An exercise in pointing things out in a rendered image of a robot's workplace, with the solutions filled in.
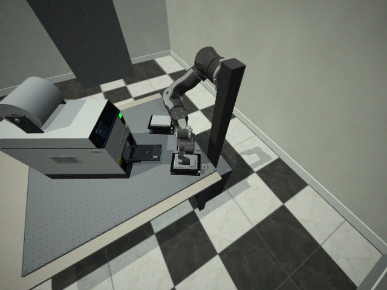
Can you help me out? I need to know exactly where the grey cylinder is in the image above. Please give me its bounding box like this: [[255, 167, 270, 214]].
[[0, 77, 63, 128]]

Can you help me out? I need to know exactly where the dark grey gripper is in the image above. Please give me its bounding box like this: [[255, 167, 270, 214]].
[[177, 129, 195, 165]]

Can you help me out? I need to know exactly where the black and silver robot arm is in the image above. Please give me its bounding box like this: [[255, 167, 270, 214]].
[[163, 47, 234, 140]]

